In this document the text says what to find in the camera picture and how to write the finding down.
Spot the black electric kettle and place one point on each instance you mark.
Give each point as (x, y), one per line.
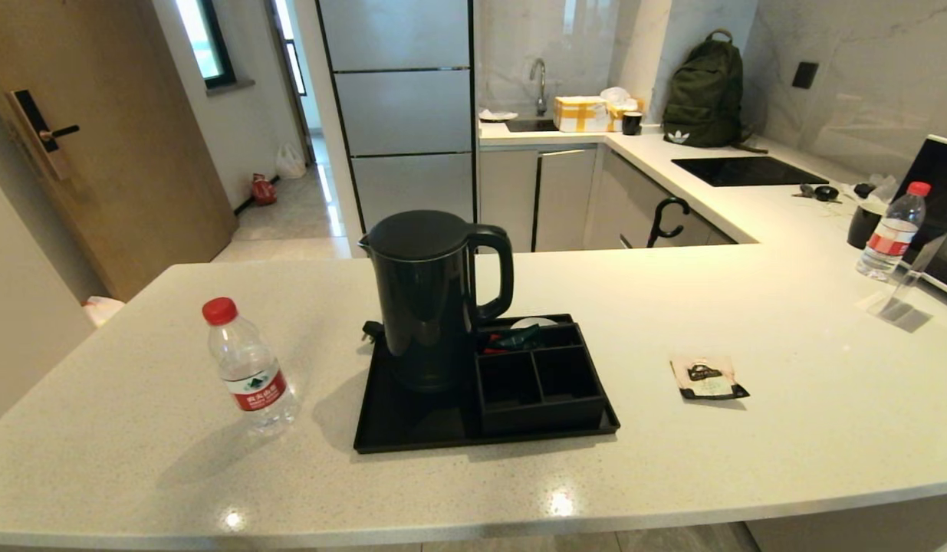
(423, 307)

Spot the clear water bottle green logo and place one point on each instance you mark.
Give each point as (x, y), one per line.
(251, 376)

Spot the pink tea bag packet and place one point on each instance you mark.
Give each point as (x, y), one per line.
(707, 379)

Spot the black cylindrical container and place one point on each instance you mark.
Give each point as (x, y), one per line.
(863, 226)

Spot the clear water bottle red label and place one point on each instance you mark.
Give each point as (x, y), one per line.
(891, 238)

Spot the dark green red sachet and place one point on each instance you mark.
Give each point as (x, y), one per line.
(519, 337)

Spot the grey cabinet door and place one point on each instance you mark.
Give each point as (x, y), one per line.
(565, 199)
(508, 199)

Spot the black power plug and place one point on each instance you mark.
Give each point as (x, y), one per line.
(372, 331)

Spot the black compartment organizer box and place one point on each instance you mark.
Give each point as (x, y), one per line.
(538, 406)

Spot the black rectangular serving tray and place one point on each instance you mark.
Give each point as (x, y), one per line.
(412, 422)

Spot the dark kitchen sink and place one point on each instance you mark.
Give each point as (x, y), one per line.
(531, 124)

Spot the white plate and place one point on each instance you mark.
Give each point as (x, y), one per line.
(498, 115)

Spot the grey corner cabinet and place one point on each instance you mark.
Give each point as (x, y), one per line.
(623, 207)

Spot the silver refrigerator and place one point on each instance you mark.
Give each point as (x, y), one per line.
(400, 107)

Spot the white box yellow tape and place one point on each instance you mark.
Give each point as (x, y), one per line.
(580, 113)

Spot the chrome sink faucet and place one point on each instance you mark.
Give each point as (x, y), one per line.
(540, 84)

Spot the white plastic bag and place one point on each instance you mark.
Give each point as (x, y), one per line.
(291, 162)

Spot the black mug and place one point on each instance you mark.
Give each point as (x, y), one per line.
(632, 123)

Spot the red bag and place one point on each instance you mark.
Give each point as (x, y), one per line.
(264, 189)

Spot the crumpled white bag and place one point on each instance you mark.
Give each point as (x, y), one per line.
(616, 94)

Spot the black induction cooktop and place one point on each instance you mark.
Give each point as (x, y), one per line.
(741, 170)

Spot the green backpack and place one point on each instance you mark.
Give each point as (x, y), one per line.
(703, 92)

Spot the dark framed window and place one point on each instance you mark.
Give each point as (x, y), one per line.
(216, 38)

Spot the wooden door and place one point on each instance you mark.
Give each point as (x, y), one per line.
(136, 153)

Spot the black key fob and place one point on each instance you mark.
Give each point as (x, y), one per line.
(826, 193)

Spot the crumpled clear plastic wrap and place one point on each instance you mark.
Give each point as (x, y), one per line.
(883, 188)

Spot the clear acrylic sign holder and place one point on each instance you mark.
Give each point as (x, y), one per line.
(899, 307)

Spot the white framed black appliance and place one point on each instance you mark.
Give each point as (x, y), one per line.
(941, 176)

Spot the black wall socket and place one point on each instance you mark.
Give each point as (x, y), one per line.
(805, 74)

